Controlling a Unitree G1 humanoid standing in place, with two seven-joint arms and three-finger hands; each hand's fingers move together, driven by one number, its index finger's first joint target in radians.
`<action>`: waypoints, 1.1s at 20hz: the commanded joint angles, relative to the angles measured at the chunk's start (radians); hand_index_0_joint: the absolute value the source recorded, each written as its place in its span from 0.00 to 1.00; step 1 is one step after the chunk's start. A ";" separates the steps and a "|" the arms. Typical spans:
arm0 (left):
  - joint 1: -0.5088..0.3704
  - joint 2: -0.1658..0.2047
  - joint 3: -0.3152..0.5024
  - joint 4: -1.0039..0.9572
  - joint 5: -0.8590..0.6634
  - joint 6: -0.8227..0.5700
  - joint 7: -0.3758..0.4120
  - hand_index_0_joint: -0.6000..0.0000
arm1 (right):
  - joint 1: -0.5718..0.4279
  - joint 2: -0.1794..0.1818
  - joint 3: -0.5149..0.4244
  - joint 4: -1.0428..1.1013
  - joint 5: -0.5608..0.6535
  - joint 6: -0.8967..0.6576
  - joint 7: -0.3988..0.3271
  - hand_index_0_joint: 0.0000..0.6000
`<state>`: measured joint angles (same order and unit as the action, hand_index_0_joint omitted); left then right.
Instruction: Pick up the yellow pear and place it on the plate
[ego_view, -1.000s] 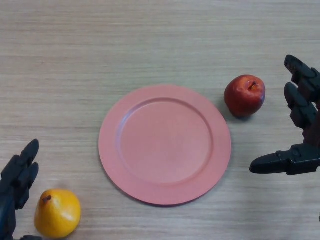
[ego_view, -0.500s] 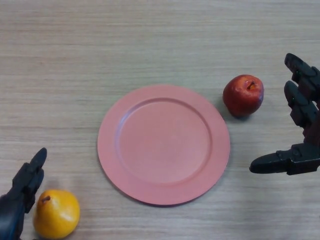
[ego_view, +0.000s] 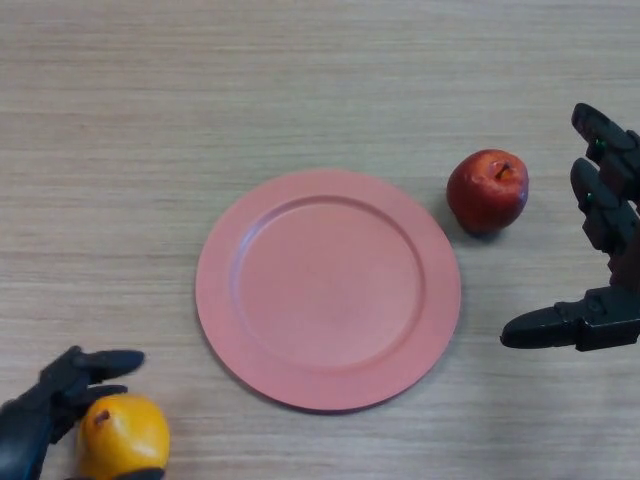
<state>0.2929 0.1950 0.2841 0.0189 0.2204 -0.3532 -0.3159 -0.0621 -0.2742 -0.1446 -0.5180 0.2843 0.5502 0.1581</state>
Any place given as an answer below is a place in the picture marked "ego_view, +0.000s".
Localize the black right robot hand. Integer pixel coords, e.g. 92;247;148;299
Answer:
500;102;640;353

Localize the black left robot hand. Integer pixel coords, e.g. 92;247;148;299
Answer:
0;345;166;480

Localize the yellow pear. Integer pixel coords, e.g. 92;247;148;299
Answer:
75;393;172;477

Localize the pink round plate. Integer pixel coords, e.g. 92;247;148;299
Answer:
195;168;462;413

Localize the red apple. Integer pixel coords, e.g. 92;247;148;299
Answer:
446;148;530;234

